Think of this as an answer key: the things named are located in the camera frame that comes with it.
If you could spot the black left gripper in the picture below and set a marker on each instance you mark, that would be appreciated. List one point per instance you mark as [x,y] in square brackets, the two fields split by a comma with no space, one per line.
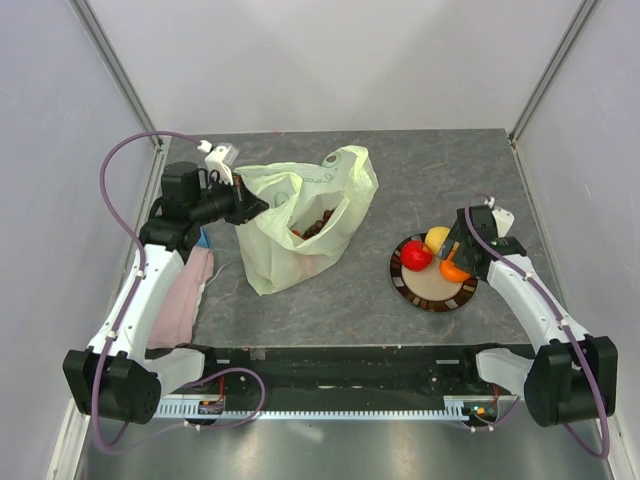
[244,203]

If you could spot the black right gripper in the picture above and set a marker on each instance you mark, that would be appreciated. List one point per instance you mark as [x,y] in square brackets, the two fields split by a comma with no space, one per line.
[451,239]

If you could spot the orange fruit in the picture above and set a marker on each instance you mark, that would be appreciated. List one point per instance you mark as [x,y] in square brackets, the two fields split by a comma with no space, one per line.
[450,272]

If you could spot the yellow lemon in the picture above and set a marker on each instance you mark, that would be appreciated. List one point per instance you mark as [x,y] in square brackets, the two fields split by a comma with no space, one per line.
[436,237]

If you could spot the red apple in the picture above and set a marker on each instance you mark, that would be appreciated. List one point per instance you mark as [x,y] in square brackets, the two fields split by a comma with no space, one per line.
[415,256]

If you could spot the green avocado print plastic bag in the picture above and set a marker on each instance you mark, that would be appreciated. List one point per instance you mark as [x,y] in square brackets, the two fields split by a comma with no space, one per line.
[298,194]

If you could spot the purple grape bunch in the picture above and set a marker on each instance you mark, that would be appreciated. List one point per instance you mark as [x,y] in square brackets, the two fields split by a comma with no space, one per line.
[317,226]

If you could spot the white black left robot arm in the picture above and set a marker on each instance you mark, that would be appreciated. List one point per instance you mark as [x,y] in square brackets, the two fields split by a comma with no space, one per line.
[112,377]

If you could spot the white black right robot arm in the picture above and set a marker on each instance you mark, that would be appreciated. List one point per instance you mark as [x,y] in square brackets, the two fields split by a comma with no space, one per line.
[573,375]

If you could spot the blue cloth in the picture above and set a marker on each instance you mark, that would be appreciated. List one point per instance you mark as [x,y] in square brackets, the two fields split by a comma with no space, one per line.
[204,240]

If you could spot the dark round fruit plate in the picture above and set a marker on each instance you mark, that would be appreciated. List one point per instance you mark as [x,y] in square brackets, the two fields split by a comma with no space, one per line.
[428,289]

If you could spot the pink folded cloth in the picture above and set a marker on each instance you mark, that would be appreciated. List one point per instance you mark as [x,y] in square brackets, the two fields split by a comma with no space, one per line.
[174,323]

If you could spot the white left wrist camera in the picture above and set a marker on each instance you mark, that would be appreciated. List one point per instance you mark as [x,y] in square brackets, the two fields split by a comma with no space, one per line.
[219,161]

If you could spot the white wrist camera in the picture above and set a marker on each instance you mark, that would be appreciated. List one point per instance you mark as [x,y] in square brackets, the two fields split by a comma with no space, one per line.
[219,161]
[504,219]

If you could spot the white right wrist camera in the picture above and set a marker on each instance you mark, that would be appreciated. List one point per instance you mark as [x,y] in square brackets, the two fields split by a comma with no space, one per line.
[504,219]

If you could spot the light blue cable duct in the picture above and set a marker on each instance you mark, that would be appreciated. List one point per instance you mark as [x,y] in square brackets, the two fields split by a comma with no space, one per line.
[328,405]

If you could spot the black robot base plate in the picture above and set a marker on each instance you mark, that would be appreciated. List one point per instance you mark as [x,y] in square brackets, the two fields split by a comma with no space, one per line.
[377,370]

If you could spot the aluminium frame post left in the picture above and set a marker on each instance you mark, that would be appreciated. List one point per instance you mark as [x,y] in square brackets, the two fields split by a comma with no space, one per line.
[110,58]

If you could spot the aluminium frame post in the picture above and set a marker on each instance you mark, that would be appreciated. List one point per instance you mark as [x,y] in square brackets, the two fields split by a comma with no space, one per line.
[563,49]
[110,58]

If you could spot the aluminium frame post right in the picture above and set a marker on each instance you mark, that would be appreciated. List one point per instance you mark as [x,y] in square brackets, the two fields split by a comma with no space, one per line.
[563,49]

